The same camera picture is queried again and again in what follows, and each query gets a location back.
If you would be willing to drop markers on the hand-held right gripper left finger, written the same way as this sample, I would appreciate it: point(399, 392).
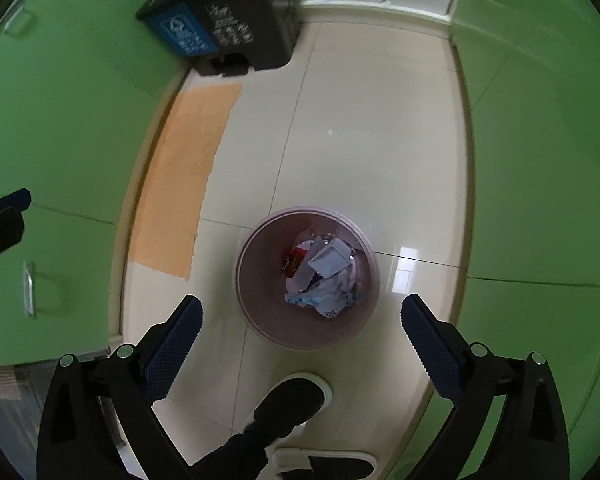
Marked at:
point(172, 350)

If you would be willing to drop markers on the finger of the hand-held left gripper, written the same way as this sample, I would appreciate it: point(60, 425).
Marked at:
point(10, 203)
point(2, 235)

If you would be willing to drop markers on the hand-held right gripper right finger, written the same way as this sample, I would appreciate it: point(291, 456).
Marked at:
point(432, 350)

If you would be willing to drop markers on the pink round waste bin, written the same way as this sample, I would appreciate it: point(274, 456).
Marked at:
point(260, 270)

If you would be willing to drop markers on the printed plastic bag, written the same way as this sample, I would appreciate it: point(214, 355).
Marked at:
point(325, 300)

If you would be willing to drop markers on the white plastic box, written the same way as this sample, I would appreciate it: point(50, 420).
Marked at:
point(330, 259)

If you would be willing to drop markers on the red cup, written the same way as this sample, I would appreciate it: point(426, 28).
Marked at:
point(294, 261)

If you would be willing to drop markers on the green cabinet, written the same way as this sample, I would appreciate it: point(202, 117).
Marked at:
point(540, 185)
point(60, 135)

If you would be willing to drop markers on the person's leg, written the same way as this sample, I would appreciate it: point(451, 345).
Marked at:
point(235, 457)

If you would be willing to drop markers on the person's black shoe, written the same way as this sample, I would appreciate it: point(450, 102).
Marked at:
point(292, 402)
point(325, 465)

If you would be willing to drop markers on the orange floor mat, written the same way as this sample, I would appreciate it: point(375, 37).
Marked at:
point(180, 180)

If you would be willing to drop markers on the black pedal bin blue label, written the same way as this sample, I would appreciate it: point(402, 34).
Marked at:
point(240, 25)

